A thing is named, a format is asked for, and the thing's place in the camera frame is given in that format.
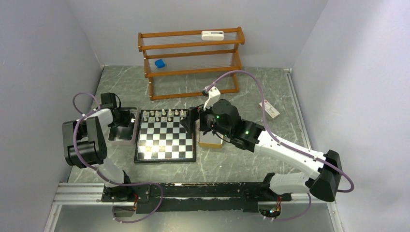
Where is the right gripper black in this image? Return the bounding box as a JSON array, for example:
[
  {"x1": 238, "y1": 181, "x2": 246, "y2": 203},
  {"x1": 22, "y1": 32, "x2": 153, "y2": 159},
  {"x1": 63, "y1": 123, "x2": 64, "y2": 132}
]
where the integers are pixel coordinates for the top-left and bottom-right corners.
[{"x1": 179, "y1": 98, "x2": 232, "y2": 138}]

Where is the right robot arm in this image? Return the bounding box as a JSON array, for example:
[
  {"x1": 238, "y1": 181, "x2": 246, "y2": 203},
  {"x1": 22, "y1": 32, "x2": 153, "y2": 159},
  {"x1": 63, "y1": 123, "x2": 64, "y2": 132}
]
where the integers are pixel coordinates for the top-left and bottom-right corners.
[{"x1": 180, "y1": 99, "x2": 342, "y2": 202}]

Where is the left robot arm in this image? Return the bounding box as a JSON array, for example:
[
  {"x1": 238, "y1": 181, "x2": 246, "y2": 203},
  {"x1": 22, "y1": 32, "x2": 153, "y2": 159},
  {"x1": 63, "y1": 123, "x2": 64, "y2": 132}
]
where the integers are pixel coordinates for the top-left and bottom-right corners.
[{"x1": 62, "y1": 92, "x2": 137, "y2": 201}]

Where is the black white chess board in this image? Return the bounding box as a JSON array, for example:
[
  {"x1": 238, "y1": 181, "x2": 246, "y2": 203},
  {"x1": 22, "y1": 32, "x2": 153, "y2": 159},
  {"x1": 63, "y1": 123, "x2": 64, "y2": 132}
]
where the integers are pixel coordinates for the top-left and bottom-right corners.
[{"x1": 134, "y1": 109, "x2": 196, "y2": 163}]

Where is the pink metal tin tray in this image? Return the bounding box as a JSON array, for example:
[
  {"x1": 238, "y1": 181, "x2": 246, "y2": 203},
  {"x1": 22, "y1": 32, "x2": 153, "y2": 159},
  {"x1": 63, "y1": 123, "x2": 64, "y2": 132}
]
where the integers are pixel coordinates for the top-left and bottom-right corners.
[{"x1": 108, "y1": 107, "x2": 140, "y2": 145}]

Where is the gold metal tin tray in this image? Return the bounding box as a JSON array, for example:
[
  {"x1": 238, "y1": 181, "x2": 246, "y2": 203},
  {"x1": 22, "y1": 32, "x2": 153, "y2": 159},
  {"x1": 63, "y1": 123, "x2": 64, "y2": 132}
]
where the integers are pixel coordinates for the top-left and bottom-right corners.
[{"x1": 198, "y1": 131, "x2": 224, "y2": 149}]

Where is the small red white card box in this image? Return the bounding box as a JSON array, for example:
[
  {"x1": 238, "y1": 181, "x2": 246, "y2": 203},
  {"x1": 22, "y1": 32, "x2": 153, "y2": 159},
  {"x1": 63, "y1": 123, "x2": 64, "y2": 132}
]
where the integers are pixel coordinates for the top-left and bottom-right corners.
[{"x1": 259, "y1": 100, "x2": 280, "y2": 119}]

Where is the blue block on shelf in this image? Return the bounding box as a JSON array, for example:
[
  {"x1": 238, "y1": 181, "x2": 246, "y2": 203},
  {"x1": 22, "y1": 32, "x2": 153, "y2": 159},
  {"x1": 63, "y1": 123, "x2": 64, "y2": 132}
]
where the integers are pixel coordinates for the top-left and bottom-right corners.
[{"x1": 154, "y1": 59, "x2": 166, "y2": 69}]

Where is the wooden two-tier shelf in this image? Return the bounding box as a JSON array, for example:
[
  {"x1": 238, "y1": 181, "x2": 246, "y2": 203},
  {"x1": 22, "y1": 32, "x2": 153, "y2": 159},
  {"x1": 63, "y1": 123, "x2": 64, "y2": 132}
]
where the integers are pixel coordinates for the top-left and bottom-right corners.
[{"x1": 137, "y1": 27, "x2": 245, "y2": 101}]

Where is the white box on shelf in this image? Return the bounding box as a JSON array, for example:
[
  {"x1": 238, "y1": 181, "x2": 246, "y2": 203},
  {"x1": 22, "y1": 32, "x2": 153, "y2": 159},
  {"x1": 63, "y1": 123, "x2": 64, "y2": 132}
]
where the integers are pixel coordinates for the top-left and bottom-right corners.
[{"x1": 201, "y1": 30, "x2": 225, "y2": 41}]

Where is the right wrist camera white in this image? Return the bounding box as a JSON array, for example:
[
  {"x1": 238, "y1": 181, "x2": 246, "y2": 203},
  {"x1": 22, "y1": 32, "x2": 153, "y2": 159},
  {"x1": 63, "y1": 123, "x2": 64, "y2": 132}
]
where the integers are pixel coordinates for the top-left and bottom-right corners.
[{"x1": 202, "y1": 87, "x2": 221, "y2": 111}]

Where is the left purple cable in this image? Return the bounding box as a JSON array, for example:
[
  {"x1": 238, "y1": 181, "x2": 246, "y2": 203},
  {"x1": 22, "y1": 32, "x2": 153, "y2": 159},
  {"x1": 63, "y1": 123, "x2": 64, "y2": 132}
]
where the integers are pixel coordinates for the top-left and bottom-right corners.
[{"x1": 72, "y1": 93, "x2": 164, "y2": 224}]

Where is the purple cable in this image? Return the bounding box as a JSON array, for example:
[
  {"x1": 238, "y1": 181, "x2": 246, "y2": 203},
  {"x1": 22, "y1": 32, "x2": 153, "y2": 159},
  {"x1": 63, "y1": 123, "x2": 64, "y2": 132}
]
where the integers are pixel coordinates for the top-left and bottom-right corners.
[
  {"x1": 72, "y1": 93, "x2": 164, "y2": 224},
  {"x1": 205, "y1": 70, "x2": 355, "y2": 222}
]

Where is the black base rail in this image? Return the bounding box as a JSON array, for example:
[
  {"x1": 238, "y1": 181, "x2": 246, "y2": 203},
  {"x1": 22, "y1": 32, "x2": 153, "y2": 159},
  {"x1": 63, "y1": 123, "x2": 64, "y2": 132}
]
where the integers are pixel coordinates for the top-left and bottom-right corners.
[{"x1": 101, "y1": 182, "x2": 292, "y2": 214}]

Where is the aluminium frame rail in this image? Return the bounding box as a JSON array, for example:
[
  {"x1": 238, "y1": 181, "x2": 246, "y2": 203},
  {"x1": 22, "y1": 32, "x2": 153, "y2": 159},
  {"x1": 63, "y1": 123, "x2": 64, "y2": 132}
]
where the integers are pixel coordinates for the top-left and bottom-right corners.
[{"x1": 44, "y1": 183, "x2": 345, "y2": 232}]

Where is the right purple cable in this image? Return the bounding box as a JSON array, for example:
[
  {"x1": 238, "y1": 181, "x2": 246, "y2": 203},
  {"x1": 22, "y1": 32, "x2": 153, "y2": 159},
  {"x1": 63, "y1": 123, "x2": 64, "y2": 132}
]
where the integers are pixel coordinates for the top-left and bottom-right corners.
[{"x1": 205, "y1": 70, "x2": 355, "y2": 222}]

